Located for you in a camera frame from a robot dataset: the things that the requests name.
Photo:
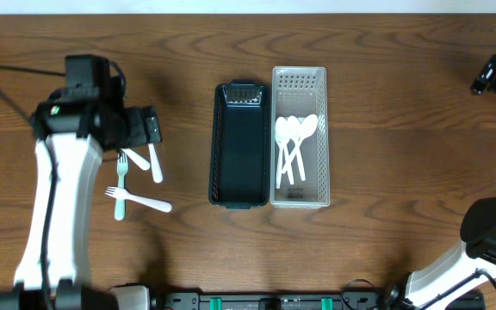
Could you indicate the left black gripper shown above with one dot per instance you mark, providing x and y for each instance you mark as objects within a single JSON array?
[{"x": 150, "y": 127}]

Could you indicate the white plastic fork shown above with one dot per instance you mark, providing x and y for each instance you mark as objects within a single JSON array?
[
  {"x": 137, "y": 159},
  {"x": 124, "y": 194}
]

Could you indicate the pale green plastic fork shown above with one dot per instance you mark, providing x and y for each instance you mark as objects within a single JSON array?
[{"x": 121, "y": 170}]

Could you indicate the white plastic spoon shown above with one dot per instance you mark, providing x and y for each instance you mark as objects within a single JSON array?
[
  {"x": 297, "y": 137},
  {"x": 287, "y": 165},
  {"x": 281, "y": 138},
  {"x": 310, "y": 124},
  {"x": 157, "y": 174}
]

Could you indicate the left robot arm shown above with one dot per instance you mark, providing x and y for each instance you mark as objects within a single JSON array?
[{"x": 73, "y": 128}]

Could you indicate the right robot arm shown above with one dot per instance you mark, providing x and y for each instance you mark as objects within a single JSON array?
[{"x": 450, "y": 281}]

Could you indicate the dark green plastic basket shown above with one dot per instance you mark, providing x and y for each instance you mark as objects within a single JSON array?
[{"x": 240, "y": 152}]

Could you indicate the clear plastic basket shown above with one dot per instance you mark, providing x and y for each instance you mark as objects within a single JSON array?
[{"x": 301, "y": 91}]

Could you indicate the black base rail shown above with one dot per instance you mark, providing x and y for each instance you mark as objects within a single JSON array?
[{"x": 299, "y": 301}]

